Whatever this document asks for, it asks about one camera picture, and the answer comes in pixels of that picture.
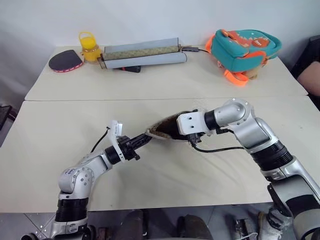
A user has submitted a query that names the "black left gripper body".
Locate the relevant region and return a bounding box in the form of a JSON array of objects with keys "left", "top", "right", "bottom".
[{"left": 117, "top": 136, "right": 141, "bottom": 162}]

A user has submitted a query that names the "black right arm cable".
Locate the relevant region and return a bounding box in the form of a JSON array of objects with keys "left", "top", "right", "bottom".
[{"left": 191, "top": 126, "right": 251, "bottom": 153}]

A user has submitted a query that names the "yellow plastic jar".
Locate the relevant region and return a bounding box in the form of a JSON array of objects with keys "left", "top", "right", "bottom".
[{"left": 78, "top": 31, "right": 102, "bottom": 63}]

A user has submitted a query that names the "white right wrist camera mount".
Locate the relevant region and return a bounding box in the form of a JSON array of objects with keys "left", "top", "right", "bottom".
[{"left": 176, "top": 110, "right": 214, "bottom": 136}]

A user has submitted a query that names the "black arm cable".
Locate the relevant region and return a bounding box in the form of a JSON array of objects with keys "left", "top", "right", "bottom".
[
  {"left": 90, "top": 126, "right": 112, "bottom": 154},
  {"left": 191, "top": 126, "right": 251, "bottom": 153}
]

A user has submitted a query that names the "black cylindrical object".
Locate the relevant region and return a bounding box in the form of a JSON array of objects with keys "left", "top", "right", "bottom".
[{"left": 118, "top": 65, "right": 142, "bottom": 74}]

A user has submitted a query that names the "grey rolled mat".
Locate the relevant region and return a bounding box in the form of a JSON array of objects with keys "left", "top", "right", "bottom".
[{"left": 97, "top": 37, "right": 188, "bottom": 70}]

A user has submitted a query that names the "black adapter with cable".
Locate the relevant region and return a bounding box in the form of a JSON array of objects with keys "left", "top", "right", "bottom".
[{"left": 180, "top": 45, "right": 210, "bottom": 54}]

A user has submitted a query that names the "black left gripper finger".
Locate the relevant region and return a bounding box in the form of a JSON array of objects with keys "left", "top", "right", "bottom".
[
  {"left": 131, "top": 136, "right": 154, "bottom": 152},
  {"left": 127, "top": 133, "right": 152, "bottom": 147}
]

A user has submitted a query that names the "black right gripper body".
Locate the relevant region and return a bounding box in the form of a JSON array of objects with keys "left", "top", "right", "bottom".
[{"left": 186, "top": 131, "right": 205, "bottom": 150}]

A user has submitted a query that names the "black chair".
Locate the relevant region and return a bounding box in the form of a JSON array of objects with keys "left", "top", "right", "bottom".
[{"left": 291, "top": 34, "right": 320, "bottom": 78}]

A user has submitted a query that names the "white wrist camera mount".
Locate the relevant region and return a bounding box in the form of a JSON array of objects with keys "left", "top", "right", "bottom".
[
  {"left": 107, "top": 119, "right": 126, "bottom": 163},
  {"left": 176, "top": 110, "right": 214, "bottom": 136}
]

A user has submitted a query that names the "black table tennis paddle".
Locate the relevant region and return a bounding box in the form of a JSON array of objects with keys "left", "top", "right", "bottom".
[{"left": 48, "top": 49, "right": 85, "bottom": 74}]

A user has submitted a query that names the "teal dinosaur backpack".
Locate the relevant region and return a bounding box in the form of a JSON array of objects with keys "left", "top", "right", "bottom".
[{"left": 204, "top": 28, "right": 283, "bottom": 88}]

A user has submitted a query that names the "dark rounded shape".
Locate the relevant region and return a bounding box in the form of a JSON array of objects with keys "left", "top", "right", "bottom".
[
  {"left": 176, "top": 214, "right": 214, "bottom": 240},
  {"left": 112, "top": 209, "right": 151, "bottom": 240}
]

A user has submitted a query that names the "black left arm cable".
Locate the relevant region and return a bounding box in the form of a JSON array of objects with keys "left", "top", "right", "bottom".
[{"left": 90, "top": 126, "right": 112, "bottom": 154}]

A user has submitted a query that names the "dark box on floor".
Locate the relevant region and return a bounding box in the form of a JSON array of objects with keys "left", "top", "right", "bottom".
[{"left": 0, "top": 103, "right": 19, "bottom": 131}]

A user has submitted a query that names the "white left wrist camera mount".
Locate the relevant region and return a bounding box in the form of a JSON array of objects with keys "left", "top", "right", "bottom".
[{"left": 107, "top": 119, "right": 126, "bottom": 163}]

